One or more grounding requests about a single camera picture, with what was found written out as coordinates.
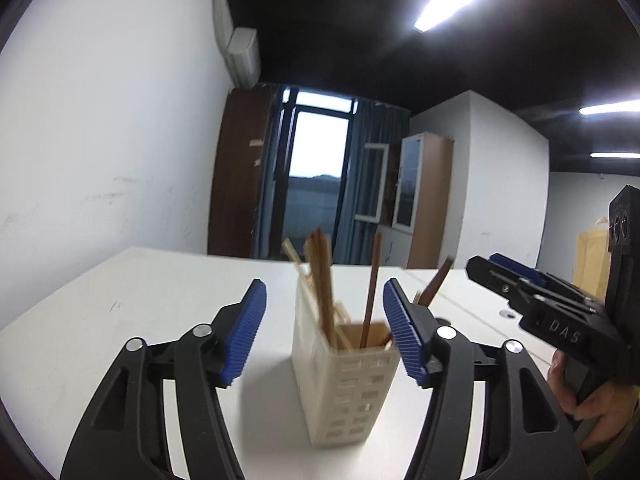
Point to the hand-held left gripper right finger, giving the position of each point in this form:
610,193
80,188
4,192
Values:
405,335

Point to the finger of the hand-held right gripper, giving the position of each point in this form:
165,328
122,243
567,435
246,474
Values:
525,269
495,277

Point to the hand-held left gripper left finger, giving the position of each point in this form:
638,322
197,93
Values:
245,332

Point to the dark brown chopstick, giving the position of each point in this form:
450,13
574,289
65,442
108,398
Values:
372,285
435,282

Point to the cream plastic utensil holder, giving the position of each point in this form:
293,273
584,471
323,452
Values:
345,390

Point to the bunch of wooden chopsticks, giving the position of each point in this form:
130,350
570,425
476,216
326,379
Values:
320,280

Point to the person's right forearm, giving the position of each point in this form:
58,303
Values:
620,455

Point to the person's right hand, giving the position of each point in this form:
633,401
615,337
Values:
605,407

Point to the brown paper bag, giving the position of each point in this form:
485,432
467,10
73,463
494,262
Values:
590,260

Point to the brown glass door cabinet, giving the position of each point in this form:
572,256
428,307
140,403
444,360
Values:
430,200

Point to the white framed open window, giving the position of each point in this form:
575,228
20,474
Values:
372,182

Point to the dark brown wooden wardrobe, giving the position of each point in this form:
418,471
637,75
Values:
235,175

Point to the glass balcony door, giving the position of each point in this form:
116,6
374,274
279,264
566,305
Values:
315,185

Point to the white wall air conditioner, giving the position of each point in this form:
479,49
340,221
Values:
242,57

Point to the white wall pipe duct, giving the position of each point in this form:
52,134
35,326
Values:
220,5

